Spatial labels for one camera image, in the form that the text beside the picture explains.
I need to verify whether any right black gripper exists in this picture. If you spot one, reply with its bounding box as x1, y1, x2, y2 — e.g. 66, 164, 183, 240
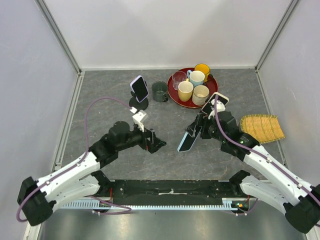
184, 112, 227, 143

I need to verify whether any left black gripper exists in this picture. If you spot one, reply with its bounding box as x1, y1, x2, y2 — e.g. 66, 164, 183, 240
117, 121, 166, 153

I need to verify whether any blue case phone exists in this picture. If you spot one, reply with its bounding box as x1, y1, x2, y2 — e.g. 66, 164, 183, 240
177, 126, 202, 153

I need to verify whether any cream case phone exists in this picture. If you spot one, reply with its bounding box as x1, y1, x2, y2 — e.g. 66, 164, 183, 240
201, 92, 229, 115

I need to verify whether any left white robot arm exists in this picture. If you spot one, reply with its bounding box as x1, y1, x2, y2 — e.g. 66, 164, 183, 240
16, 121, 167, 226

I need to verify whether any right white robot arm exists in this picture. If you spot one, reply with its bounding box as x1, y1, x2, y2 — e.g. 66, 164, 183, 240
177, 111, 320, 234

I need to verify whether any left black phone stand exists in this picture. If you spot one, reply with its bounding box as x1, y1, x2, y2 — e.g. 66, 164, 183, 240
129, 91, 149, 111

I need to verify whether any purple case phone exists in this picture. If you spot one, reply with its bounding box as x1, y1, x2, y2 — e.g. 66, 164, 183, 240
130, 75, 149, 103

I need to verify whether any beige ceramic cup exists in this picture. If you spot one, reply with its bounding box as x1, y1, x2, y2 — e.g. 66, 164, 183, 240
192, 85, 210, 106

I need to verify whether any pale yellow cup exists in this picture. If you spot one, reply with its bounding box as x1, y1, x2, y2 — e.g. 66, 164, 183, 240
178, 78, 194, 102

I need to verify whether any red round tray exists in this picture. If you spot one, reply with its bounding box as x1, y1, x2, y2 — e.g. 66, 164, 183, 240
167, 74, 219, 109

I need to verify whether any dark green mug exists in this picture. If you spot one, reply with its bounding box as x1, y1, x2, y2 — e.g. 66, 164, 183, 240
151, 81, 169, 103

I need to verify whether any light blue mug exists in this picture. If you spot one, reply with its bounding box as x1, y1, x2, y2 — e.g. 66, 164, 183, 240
186, 70, 206, 87

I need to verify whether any clear glass cup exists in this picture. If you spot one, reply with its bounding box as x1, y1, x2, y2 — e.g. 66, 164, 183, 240
172, 70, 187, 90

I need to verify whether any orange yellow mug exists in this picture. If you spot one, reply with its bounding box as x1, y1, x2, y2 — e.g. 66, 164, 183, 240
194, 63, 210, 83

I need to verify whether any woven bamboo mat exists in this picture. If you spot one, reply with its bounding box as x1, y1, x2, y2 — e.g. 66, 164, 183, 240
240, 114, 285, 144

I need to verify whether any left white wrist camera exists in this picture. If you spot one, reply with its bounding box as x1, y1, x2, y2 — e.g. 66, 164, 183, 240
130, 106, 148, 132

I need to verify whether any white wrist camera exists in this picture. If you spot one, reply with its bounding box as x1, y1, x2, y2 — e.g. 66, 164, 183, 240
130, 106, 148, 132
208, 99, 226, 120

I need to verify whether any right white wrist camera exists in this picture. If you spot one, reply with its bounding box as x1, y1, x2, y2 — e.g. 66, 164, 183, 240
208, 99, 226, 120

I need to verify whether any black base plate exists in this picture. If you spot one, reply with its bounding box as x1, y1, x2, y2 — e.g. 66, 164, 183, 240
93, 179, 247, 206

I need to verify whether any slotted cable duct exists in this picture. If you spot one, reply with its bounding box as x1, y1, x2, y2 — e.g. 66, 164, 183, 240
61, 198, 250, 211

